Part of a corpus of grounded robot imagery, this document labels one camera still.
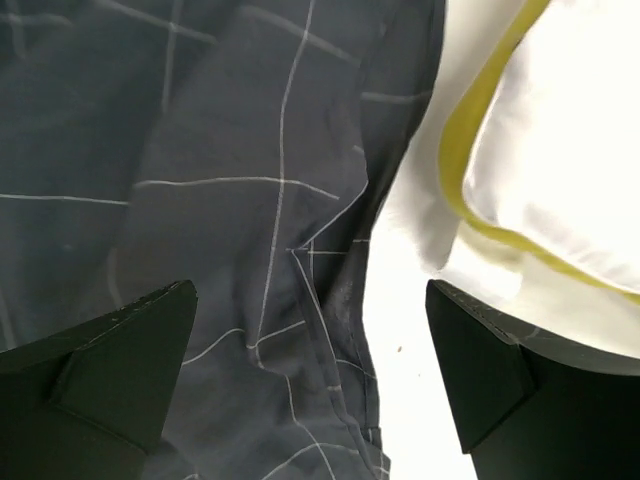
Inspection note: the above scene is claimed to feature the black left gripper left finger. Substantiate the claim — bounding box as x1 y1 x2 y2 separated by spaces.
1 281 197 480

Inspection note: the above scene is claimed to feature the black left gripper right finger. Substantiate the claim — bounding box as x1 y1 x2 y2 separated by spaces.
426 280 639 480

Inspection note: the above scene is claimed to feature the white pillow with yellow piping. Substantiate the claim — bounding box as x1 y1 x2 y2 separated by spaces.
370 1 639 357

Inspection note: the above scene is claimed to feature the dark grey checked pillowcase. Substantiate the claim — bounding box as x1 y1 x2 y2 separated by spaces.
1 1 446 479

